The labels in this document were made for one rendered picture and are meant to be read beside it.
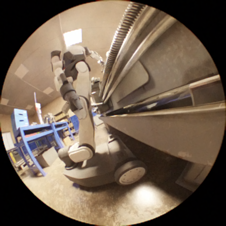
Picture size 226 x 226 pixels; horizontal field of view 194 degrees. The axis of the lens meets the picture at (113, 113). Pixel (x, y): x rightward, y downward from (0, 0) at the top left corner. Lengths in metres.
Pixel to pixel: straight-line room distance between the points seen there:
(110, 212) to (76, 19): 3.43
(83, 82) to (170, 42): 0.54
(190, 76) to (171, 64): 0.07
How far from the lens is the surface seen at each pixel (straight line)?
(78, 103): 0.30
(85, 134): 0.50
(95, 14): 3.02
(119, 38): 0.28
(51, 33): 3.02
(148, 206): 0.49
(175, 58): 0.25
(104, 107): 0.86
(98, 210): 0.58
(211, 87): 0.19
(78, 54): 0.76
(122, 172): 0.38
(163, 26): 0.19
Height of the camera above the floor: 0.49
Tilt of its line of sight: 3 degrees down
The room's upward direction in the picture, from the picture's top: 24 degrees counter-clockwise
